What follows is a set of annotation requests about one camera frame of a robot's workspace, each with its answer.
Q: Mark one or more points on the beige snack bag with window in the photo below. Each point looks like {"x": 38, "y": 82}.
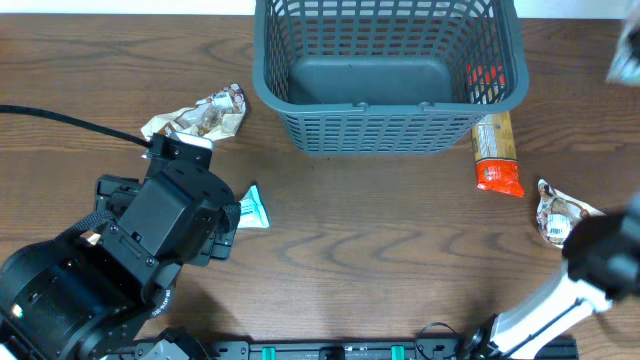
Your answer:
{"x": 215, "y": 117}

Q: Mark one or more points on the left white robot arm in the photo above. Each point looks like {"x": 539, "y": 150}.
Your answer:
{"x": 87, "y": 292}

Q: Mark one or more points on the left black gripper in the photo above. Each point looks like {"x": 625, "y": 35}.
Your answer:
{"x": 218, "y": 247}

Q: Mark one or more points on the grey plastic mesh basket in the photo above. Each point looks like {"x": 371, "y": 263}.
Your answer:
{"x": 353, "y": 77}

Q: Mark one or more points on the crumpled beige paper bag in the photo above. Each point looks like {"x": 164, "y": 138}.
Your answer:
{"x": 92, "y": 237}

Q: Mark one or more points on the teal wrapped snack pack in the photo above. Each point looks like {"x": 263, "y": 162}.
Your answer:
{"x": 253, "y": 212}

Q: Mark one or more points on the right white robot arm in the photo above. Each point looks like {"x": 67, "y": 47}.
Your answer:
{"x": 600, "y": 267}

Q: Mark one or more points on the beige cookie bag right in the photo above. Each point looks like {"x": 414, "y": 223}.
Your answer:
{"x": 558, "y": 214}

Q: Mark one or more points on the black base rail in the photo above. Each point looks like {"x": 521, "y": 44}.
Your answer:
{"x": 177, "y": 343}

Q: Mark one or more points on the orange tan pasta package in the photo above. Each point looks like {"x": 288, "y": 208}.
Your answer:
{"x": 492, "y": 137}

